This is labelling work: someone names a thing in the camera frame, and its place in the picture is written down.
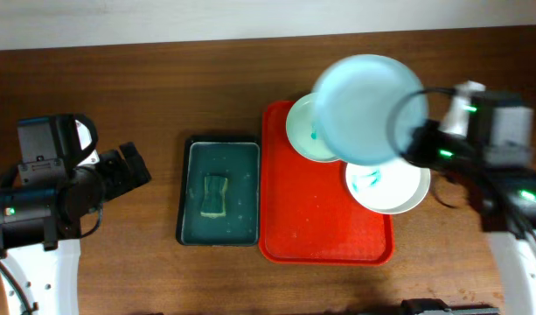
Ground white plate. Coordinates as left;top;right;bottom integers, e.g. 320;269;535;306
345;158;431;214

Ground light blue plate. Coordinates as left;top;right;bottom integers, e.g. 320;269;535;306
313;54;428;165

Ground green yellow sponge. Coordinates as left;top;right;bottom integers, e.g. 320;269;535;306
200;175;228;219

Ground mint green plate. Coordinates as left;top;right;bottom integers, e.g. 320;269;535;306
285;94;338;163

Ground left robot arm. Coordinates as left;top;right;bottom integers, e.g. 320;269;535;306
0;114;151;314

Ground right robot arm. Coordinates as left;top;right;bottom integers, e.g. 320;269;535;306
386;81;536;314

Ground dark green water tray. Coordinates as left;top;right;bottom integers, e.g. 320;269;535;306
176;135;261;247

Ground red plastic tray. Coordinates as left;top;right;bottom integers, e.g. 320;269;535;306
258;101;394;266

